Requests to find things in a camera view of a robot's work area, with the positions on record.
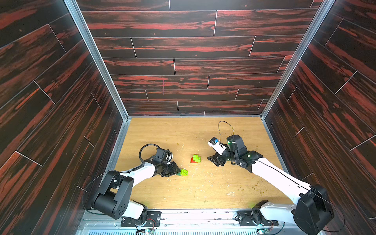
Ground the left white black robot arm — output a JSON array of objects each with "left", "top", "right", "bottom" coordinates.
[{"left": 90, "top": 144, "right": 182, "bottom": 226}]

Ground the lime lego brick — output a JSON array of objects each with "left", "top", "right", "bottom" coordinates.
[
  {"left": 193, "top": 155, "right": 201, "bottom": 163},
  {"left": 180, "top": 169, "right": 189, "bottom": 176}
]

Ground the aluminium front rail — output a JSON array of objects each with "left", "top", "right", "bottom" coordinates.
[{"left": 76, "top": 209, "right": 303, "bottom": 235}]

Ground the left black cable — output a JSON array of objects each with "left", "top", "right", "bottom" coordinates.
[{"left": 138, "top": 143, "right": 161, "bottom": 164}]

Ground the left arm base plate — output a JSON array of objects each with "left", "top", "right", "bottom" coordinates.
[{"left": 120, "top": 210, "right": 162, "bottom": 228}]

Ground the right black cable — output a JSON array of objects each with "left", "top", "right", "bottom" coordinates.
[{"left": 217, "top": 120, "right": 236, "bottom": 142}]

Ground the black cable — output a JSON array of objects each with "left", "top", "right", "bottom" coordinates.
[
  {"left": 217, "top": 120, "right": 236, "bottom": 142},
  {"left": 138, "top": 143, "right": 161, "bottom": 164}
]

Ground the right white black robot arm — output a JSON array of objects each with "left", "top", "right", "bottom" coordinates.
[{"left": 208, "top": 135, "right": 334, "bottom": 235}]

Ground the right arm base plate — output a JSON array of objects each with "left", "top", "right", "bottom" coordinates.
[{"left": 235, "top": 210, "right": 279, "bottom": 227}]

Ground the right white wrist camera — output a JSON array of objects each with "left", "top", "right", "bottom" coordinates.
[{"left": 208, "top": 137, "right": 226, "bottom": 156}]

